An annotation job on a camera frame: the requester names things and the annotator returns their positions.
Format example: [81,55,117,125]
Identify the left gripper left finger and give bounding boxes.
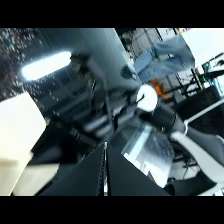
[39,142,107,197]

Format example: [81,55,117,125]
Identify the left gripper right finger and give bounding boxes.
[106,142,170,197]

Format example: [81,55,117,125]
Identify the blue jeans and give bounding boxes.
[134,34,196,83]

